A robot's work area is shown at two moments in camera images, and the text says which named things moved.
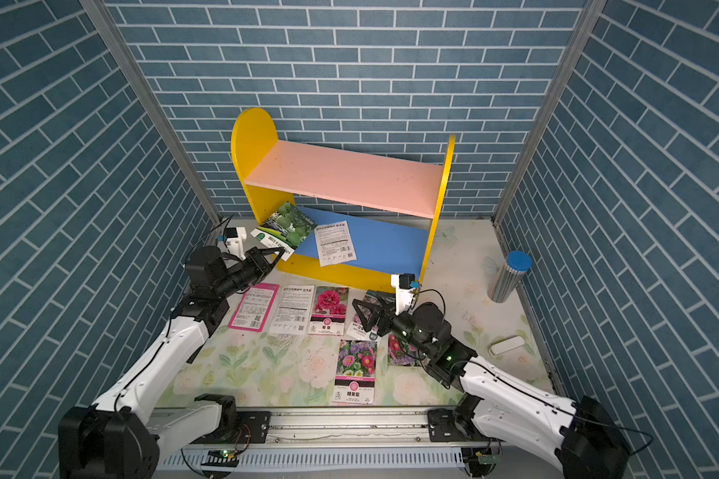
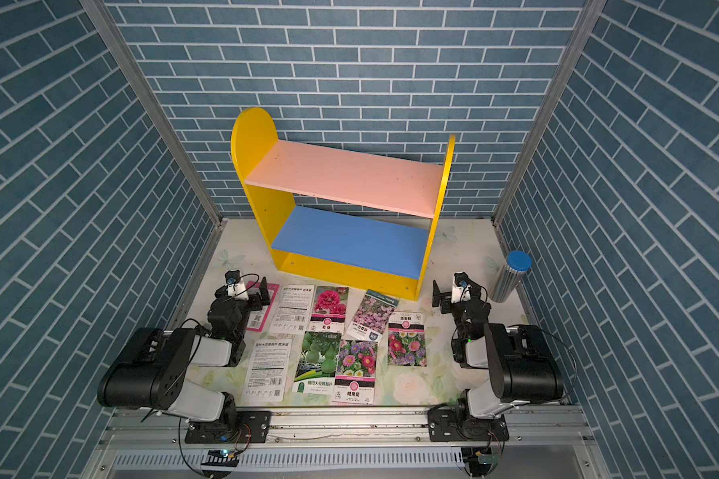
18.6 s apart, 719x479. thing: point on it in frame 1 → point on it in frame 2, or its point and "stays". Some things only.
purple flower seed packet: (357, 326) stays
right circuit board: (488, 459) stays
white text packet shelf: (335, 243) → (268, 371)
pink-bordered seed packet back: (254, 307) stays
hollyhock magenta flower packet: (329, 310) stays
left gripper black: (258, 262) → (264, 296)
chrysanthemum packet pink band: (356, 374) stays
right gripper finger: (386, 300) → (444, 297)
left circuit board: (220, 458) stays
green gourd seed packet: (286, 230) → (318, 363)
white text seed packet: (294, 309) stays
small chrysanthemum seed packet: (401, 353) stays
